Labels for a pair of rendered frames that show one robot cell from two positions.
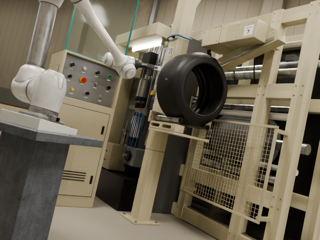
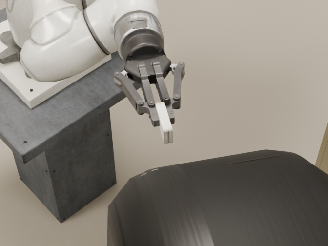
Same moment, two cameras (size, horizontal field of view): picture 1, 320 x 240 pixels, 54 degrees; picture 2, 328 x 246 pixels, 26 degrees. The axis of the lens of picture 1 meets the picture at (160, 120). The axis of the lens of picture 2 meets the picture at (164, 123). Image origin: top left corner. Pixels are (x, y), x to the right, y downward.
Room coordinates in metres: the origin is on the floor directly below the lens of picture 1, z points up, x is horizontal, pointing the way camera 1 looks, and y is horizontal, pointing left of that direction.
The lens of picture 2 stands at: (2.55, -0.56, 2.14)
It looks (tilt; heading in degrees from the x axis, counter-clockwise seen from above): 52 degrees down; 113
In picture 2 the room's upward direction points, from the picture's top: straight up
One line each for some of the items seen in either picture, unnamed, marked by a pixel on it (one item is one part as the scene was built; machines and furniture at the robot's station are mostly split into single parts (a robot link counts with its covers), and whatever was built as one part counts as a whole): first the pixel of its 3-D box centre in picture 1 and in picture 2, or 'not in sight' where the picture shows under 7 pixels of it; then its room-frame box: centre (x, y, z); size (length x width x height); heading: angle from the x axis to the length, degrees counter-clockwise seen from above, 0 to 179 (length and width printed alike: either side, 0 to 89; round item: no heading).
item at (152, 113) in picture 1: (168, 120); not in sight; (2.72, -0.07, 0.90); 0.40 x 0.03 x 0.10; 124
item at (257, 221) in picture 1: (222, 162); not in sight; (2.56, -0.58, 0.65); 0.90 x 0.02 x 0.70; 34
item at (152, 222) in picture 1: (139, 218); not in sight; (2.77, -0.01, 0.01); 0.27 x 0.27 x 0.02; 34
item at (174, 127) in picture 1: (165, 126); not in sight; (2.49, -0.06, 0.84); 0.36 x 0.09 x 0.06; 34
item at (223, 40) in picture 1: (236, 38); not in sight; (2.63, -0.49, 1.71); 0.61 x 0.25 x 0.15; 34
